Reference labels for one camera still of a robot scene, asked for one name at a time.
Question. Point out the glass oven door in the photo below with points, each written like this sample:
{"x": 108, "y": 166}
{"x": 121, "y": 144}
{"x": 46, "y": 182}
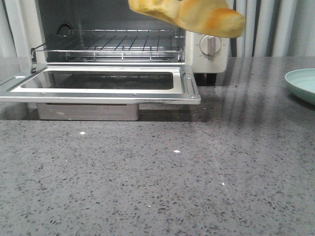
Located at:
{"x": 96, "y": 84}

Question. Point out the golden croissant bread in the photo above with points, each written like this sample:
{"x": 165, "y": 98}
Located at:
{"x": 209, "y": 17}

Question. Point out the black oven foot right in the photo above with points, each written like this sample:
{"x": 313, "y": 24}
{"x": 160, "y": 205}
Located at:
{"x": 211, "y": 79}

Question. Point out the lower oven control knob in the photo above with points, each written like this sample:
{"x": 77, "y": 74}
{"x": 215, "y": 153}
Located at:
{"x": 210, "y": 45}

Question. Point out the white Toshiba toaster oven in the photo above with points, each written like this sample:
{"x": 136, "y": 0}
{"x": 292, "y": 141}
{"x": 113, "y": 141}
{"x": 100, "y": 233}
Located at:
{"x": 47, "y": 18}

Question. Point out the light green plate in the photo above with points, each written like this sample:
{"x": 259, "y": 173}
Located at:
{"x": 301, "y": 83}

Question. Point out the metal oven door handle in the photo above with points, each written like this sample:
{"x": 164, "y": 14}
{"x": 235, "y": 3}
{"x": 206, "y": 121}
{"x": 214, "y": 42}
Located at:
{"x": 107, "y": 112}

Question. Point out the metal wire oven rack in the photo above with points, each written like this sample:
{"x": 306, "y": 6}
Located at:
{"x": 108, "y": 45}

